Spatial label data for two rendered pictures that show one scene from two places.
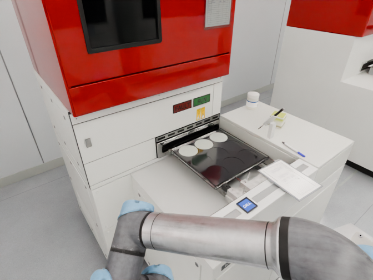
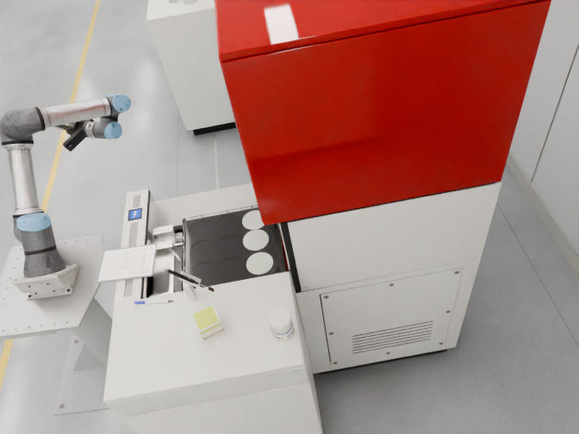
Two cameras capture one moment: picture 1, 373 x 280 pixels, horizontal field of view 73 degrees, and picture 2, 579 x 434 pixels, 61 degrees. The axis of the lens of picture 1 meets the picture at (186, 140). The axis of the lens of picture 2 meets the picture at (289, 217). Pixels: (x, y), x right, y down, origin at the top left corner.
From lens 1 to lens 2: 2.32 m
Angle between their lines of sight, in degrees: 86
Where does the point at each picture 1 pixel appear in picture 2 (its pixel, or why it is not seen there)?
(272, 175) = (141, 251)
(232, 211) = (140, 203)
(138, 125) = not seen: hidden behind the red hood
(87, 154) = not seen: hidden behind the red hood
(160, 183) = (242, 198)
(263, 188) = (138, 237)
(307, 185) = (108, 269)
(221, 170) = (200, 234)
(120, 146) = not seen: hidden behind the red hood
